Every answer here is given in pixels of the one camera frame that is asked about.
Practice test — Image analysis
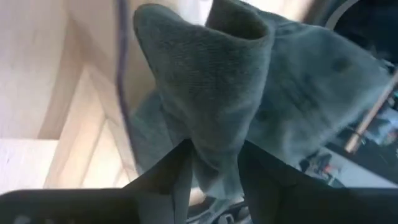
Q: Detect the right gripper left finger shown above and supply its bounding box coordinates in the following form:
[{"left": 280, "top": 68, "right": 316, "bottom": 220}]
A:
[{"left": 123, "top": 139, "right": 194, "bottom": 224}]

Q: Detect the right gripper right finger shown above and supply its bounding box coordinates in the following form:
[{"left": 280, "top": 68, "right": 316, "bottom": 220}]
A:
[{"left": 238, "top": 139, "right": 346, "bottom": 224}]

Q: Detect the dark green baseball cap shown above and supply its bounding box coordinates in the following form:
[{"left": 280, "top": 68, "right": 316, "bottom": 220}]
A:
[{"left": 129, "top": 0, "right": 393, "bottom": 207}]

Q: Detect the wooden pole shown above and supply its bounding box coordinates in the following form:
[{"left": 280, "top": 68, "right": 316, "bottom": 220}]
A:
[{"left": 344, "top": 70, "right": 398, "bottom": 154}]

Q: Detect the clear plastic bin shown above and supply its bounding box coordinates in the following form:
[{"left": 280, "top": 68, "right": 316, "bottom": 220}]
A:
[{"left": 115, "top": 0, "right": 141, "bottom": 175}]

